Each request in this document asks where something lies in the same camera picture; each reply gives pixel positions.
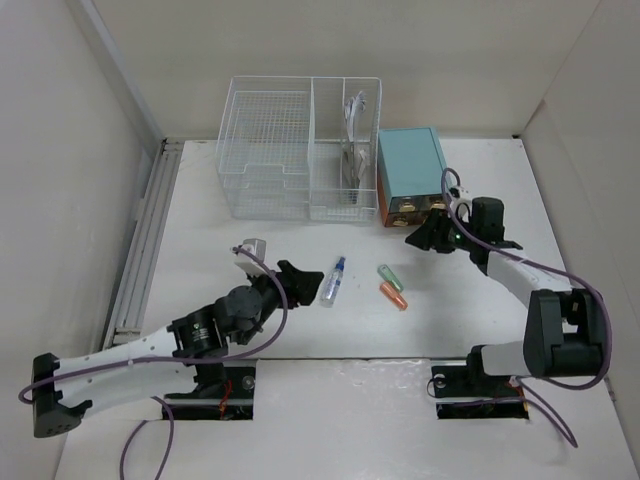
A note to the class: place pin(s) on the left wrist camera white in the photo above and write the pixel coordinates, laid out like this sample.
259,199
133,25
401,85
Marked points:
250,256

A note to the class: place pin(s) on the clear bottle blue cap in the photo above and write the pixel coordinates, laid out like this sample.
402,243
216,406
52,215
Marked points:
333,283

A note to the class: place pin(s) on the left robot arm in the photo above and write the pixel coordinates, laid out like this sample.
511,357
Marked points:
186,356

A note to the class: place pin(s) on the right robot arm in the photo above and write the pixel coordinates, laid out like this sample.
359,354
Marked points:
565,329

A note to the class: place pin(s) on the green highlighter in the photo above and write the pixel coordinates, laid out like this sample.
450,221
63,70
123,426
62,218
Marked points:
389,276

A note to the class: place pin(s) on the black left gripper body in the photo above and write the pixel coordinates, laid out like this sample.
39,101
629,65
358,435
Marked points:
270,290

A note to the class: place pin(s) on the grey spiral setup guide booklet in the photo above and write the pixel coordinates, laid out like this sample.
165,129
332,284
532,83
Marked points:
356,163

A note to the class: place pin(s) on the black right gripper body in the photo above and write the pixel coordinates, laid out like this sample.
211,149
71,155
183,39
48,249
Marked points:
454,237

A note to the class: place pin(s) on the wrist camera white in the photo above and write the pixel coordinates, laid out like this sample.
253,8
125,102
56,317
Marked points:
460,200
250,256

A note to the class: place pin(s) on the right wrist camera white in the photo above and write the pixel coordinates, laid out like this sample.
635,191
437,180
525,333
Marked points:
460,200

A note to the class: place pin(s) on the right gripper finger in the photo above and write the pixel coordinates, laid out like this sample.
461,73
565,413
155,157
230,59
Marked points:
432,226
423,239

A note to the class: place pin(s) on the white wire desk organizer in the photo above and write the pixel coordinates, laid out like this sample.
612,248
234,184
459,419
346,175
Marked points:
279,148

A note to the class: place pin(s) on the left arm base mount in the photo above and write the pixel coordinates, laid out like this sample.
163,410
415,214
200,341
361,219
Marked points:
232,400

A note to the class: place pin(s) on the orange highlighter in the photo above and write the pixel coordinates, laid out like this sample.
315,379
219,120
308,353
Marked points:
394,296

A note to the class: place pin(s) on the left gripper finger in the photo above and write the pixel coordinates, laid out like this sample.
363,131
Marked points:
302,295
293,277

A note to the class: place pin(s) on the aluminium rail frame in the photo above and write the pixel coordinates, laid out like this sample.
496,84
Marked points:
124,322

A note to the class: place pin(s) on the teal orange drawer box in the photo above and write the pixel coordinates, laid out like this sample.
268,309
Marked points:
410,164

